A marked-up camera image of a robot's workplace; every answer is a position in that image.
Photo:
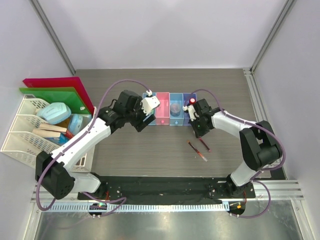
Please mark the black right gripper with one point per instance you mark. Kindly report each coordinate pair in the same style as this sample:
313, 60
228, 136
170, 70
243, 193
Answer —
199, 133

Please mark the clear red pen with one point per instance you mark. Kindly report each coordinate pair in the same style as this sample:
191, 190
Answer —
202, 156

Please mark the slotted cable duct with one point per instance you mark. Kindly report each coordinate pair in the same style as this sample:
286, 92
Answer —
95, 207

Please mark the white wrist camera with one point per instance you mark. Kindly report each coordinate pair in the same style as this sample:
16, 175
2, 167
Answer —
148, 105
190, 110

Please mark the beige wooden book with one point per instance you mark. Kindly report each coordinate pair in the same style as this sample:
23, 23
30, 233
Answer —
46, 130

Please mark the light blue headphones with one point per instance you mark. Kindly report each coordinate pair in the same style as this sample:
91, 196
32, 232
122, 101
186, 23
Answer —
76, 123

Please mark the red book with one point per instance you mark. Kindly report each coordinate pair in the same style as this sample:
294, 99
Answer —
68, 134

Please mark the white mesh file organizer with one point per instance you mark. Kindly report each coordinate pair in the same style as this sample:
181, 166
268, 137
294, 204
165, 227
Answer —
23, 145

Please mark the sky blue drawer box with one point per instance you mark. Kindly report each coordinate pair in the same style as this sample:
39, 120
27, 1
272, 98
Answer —
146, 96

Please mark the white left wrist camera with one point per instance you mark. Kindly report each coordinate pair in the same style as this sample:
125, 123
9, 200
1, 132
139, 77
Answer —
148, 105

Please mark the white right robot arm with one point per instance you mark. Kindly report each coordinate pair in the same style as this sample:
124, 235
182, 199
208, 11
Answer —
259, 145

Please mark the dark red pen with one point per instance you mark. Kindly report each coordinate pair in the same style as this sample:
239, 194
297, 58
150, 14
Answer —
193, 147

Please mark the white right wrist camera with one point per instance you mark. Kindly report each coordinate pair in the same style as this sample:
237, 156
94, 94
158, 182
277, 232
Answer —
190, 110

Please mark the light blue headphone case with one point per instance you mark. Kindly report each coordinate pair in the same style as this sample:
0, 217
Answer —
54, 113

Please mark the red black stamp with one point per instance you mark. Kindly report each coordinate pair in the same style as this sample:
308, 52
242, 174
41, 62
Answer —
192, 101

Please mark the magenta plastic folder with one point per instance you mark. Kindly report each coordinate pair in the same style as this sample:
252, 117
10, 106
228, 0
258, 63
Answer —
57, 82

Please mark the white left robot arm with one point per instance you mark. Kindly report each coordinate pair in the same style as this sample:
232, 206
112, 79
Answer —
54, 171

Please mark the pink drawer box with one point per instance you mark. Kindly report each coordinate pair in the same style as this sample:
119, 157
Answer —
162, 113

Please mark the light blue drawer box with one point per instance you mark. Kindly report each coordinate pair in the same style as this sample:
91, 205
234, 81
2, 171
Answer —
176, 98

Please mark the green plastic folder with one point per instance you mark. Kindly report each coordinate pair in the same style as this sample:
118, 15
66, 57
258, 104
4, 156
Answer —
66, 95

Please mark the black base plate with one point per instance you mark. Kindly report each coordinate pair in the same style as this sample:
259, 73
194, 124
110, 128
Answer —
146, 190

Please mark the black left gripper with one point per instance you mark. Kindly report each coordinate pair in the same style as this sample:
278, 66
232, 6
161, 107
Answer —
140, 124

